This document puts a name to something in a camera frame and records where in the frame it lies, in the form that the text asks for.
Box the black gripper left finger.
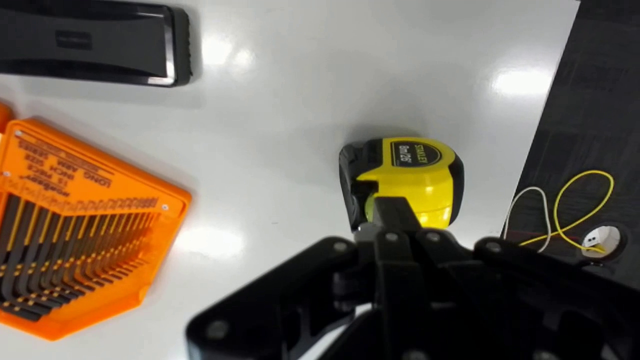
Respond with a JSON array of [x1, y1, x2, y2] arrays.
[[185, 196, 419, 360]]

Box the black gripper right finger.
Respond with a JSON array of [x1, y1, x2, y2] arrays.
[[416, 230, 640, 360]]

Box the yellow measuring tape case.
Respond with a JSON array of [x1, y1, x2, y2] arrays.
[[338, 136, 464, 230]]

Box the orange hex key set case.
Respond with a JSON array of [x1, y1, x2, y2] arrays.
[[0, 107, 192, 341]]

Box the black rectangular case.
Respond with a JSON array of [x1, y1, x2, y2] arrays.
[[0, 0, 192, 89]]

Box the white floor outlet plug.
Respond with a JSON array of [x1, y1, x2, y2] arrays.
[[582, 226, 622, 259]]

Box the white floor cable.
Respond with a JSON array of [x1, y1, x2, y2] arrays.
[[501, 185, 556, 256]]

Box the yellow floor cable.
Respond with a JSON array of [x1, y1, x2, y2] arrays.
[[517, 169, 618, 254]]

